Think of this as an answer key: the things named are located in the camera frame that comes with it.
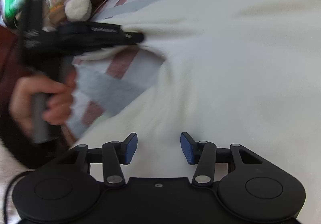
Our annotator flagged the cream fleece garment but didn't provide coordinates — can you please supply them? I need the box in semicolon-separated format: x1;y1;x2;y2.
79;0;320;223

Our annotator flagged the black cable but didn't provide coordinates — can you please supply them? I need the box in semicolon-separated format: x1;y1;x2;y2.
3;171;33;224

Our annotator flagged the checked grey pink rug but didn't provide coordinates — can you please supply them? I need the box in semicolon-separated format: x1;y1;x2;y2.
64;0;164;144

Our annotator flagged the person's left hand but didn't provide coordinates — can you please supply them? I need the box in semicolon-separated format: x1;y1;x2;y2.
9;69;76;137

